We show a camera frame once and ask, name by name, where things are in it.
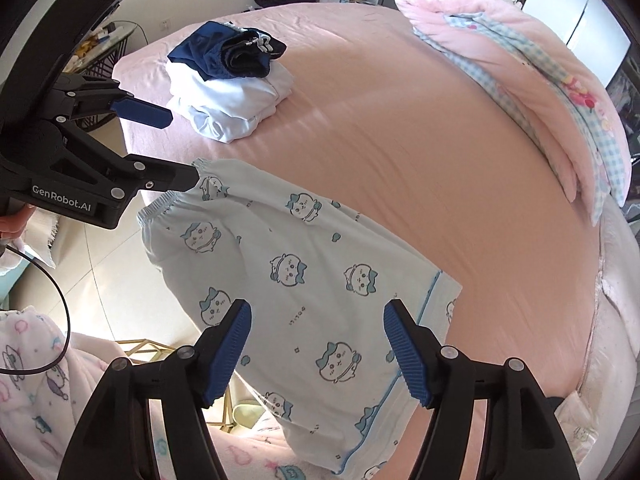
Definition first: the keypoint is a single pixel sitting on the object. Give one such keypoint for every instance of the navy blue folded garment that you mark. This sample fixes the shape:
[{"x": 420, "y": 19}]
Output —
[{"x": 200, "y": 52}]

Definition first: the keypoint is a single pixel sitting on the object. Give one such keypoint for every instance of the person's left hand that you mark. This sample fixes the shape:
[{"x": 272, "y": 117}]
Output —
[{"x": 12, "y": 222}]

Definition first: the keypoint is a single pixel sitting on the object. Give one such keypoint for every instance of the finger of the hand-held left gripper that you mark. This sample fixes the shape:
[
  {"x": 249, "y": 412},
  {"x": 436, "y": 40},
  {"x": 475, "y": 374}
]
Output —
[
  {"x": 160, "y": 176},
  {"x": 142, "y": 111}
]

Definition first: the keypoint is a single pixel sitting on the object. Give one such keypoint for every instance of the white folded garment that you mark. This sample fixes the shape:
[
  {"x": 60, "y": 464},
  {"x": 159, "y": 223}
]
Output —
[{"x": 230, "y": 105}]

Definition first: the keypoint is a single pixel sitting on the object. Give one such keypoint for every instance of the pink bed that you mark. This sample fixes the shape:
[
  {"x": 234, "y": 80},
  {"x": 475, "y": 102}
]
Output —
[{"x": 400, "y": 135}]

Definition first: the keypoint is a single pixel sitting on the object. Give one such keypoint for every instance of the dark screen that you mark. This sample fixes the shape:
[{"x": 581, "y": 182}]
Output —
[{"x": 627, "y": 100}]

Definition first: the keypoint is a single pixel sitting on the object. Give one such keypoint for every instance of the gold metal frame stand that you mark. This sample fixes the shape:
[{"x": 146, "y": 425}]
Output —
[{"x": 145, "y": 344}]

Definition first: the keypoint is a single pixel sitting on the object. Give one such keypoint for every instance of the glass side table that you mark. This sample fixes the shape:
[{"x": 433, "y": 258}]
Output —
[{"x": 107, "y": 40}]

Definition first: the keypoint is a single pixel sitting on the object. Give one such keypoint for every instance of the white cabinet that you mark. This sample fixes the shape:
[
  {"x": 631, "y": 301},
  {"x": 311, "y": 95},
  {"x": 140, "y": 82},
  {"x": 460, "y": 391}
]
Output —
[{"x": 575, "y": 20}]

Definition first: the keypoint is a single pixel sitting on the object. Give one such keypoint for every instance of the person's fuzzy printed pajamas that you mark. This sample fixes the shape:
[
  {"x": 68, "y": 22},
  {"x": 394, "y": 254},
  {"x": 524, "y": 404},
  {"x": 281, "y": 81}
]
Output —
[{"x": 30, "y": 400}]

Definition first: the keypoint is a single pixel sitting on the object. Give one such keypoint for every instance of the pink checked folded quilt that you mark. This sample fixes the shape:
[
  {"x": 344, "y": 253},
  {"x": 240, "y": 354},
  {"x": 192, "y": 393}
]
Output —
[{"x": 500, "y": 25}]

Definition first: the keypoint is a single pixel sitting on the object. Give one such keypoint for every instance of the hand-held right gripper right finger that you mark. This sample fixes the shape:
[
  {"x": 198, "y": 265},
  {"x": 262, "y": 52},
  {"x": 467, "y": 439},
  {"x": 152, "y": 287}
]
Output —
[{"x": 405, "y": 355}]

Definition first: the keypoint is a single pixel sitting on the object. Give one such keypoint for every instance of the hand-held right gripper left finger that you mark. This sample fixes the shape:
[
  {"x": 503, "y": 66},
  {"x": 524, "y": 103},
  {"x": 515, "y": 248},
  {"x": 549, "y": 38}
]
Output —
[{"x": 232, "y": 355}]

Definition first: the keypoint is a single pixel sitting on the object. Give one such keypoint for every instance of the white textured cloth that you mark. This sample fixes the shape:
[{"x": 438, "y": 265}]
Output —
[{"x": 47, "y": 235}]

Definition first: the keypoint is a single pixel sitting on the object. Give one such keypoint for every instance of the white cartoon print shorts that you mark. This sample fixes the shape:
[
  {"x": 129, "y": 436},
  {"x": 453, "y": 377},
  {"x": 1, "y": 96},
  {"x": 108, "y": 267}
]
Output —
[{"x": 310, "y": 270}]

